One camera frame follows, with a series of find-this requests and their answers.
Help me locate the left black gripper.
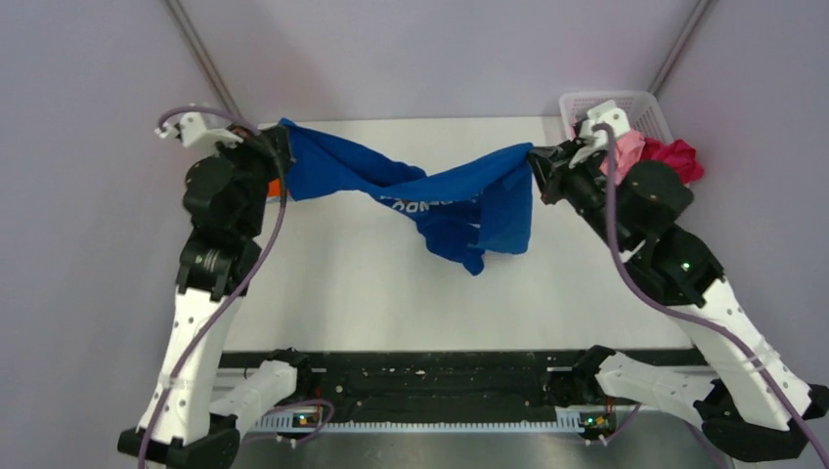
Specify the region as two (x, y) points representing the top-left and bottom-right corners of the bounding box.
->
(212, 121), (295, 235)

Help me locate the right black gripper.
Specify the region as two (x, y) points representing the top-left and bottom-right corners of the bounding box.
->
(524, 135), (632, 254)

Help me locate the blue t shirt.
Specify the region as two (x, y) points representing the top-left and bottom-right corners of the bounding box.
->
(279, 118), (533, 276)

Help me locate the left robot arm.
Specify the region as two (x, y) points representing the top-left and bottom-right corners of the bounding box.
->
(117, 125), (314, 468)

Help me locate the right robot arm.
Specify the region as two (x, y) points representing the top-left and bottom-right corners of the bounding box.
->
(572, 160), (828, 462)

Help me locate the folded orange t shirt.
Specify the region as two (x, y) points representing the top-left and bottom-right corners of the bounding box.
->
(267, 179), (283, 199)

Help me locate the light pink t shirt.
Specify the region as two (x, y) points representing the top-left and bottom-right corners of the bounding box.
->
(614, 130), (646, 186)

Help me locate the white plastic basket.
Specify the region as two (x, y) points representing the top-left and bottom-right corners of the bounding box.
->
(558, 90), (675, 144)

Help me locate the magenta t shirt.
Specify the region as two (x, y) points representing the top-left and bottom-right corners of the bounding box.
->
(640, 137), (705, 185)

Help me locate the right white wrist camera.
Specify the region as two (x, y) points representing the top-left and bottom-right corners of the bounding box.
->
(569, 100), (632, 169)

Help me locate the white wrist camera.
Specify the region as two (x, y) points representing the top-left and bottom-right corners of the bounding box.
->
(569, 100), (632, 169)
(154, 111), (243, 154)

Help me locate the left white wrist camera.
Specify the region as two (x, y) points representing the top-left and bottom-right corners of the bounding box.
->
(154, 111), (243, 154)

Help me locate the left corner aluminium post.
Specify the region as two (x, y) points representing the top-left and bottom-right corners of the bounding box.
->
(160, 0), (242, 116)

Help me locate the corner aluminium post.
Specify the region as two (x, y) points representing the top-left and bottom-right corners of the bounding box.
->
(647, 0), (718, 97)
(160, 0), (242, 116)

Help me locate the right corner aluminium post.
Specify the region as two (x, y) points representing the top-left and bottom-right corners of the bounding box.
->
(647, 0), (718, 97)

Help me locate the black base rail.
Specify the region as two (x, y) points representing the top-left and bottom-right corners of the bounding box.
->
(220, 349), (707, 425)

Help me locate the white slotted cable duct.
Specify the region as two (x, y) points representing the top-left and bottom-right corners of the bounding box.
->
(248, 409), (615, 436)

